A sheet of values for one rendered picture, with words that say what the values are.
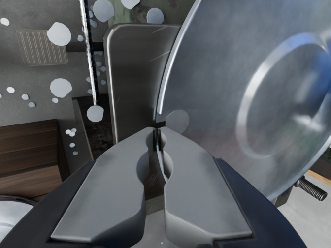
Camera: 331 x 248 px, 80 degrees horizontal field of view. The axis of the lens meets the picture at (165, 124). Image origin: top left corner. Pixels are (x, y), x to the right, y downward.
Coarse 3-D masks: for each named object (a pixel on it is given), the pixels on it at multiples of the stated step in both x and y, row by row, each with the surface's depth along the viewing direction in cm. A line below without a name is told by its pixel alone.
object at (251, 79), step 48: (240, 0) 13; (288, 0) 15; (192, 48) 13; (240, 48) 15; (288, 48) 17; (192, 96) 15; (240, 96) 17; (288, 96) 19; (240, 144) 20; (288, 144) 23
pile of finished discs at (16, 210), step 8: (0, 200) 52; (8, 200) 53; (16, 200) 54; (24, 200) 56; (32, 200) 58; (0, 208) 53; (8, 208) 54; (16, 208) 55; (24, 208) 56; (0, 216) 54; (8, 216) 55; (16, 216) 56; (0, 224) 55; (8, 224) 56; (0, 232) 56; (8, 232) 57; (0, 240) 57
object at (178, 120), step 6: (174, 114) 15; (180, 114) 15; (186, 114) 15; (168, 120) 15; (174, 120) 15; (180, 120) 15; (186, 120) 15; (168, 126) 15; (174, 126) 15; (180, 126) 15; (186, 126) 16; (180, 132) 16
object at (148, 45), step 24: (120, 24) 11; (144, 24) 11; (168, 24) 12; (120, 48) 11; (144, 48) 12; (168, 48) 13; (120, 72) 12; (144, 72) 13; (120, 96) 13; (144, 96) 13; (120, 120) 13; (144, 120) 14; (144, 192) 17
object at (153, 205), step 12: (84, 96) 86; (108, 96) 87; (84, 108) 74; (108, 108) 75; (84, 120) 65; (108, 120) 66; (96, 132) 58; (108, 132) 58; (96, 144) 52; (108, 144) 52; (96, 156) 47; (312, 168) 52; (324, 168) 50; (156, 204) 39
